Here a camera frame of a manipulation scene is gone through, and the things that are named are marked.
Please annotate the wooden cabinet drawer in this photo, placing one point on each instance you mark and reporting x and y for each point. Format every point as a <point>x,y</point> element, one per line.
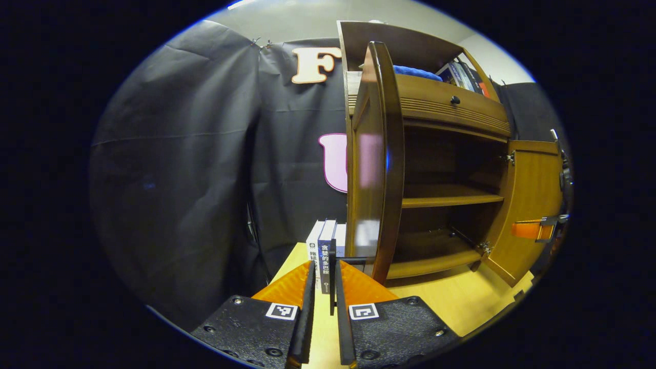
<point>425,97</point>

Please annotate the metal door hinge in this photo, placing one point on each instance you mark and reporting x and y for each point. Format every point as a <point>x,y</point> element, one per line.
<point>484,249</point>
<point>510,158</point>

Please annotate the orange cover book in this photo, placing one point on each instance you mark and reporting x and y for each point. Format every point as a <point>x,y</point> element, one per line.
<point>484,90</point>

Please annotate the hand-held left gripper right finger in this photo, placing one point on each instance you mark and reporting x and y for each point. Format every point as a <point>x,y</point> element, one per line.
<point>344,338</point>

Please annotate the dark blue paperback book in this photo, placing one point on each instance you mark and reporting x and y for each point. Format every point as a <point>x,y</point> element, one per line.
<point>325,261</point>

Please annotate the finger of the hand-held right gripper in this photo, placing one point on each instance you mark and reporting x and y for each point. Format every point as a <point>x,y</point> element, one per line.
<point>528,229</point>

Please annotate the white spine book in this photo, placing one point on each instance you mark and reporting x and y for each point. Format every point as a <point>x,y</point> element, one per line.
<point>312,251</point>

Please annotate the wooden shoe cabinet door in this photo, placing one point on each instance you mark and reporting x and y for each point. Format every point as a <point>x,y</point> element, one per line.
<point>533,189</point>
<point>369,179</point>

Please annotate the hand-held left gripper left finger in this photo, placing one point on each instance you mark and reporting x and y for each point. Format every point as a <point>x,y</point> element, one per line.
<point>306,328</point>

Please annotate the pale blue book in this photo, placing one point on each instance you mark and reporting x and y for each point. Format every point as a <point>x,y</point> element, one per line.
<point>340,238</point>

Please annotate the folded blue towel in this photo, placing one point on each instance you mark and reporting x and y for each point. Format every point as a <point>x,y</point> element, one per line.
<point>417,73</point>

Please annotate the pale grey spine book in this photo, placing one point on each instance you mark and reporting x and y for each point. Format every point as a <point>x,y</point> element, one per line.
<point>462,77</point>

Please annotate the black backdrop cloth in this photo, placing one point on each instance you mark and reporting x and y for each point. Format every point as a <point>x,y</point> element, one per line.
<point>179,179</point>

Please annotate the black spine book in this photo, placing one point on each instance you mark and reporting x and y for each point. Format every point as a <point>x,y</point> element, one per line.
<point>474,79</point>

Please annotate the wooden double-door shoe cabinet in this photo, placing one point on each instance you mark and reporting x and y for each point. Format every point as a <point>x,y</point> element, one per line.
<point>441,164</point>

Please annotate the wooden inner cabinet shelf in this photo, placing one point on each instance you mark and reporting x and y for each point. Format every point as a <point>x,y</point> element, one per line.
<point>446,197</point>

